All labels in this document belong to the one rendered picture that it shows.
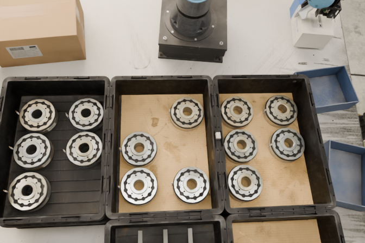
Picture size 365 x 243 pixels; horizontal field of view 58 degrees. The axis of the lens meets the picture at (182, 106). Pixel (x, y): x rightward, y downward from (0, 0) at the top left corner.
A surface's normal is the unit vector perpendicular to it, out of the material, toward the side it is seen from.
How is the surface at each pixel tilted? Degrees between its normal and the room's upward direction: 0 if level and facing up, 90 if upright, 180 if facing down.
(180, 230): 0
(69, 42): 90
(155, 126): 0
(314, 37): 90
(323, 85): 0
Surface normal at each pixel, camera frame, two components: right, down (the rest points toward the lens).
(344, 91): -0.98, 0.14
